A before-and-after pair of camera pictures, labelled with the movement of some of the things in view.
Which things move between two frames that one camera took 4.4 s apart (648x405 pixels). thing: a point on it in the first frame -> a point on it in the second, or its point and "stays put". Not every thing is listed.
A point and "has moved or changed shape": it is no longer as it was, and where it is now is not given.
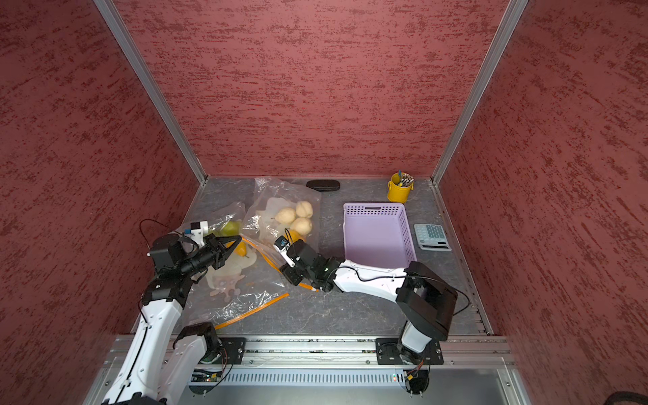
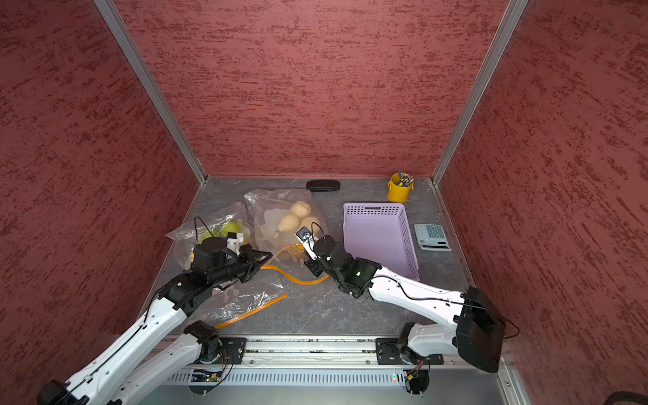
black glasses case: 324,185 stays put
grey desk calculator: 431,237 stays put
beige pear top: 304,209 stays put
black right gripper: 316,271 -> 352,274
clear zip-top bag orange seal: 278,208 has moved or changed shape
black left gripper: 221,255 -> 247,252
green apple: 231,229 stays put
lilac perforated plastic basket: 378,234 stays put
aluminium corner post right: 512,15 stays put
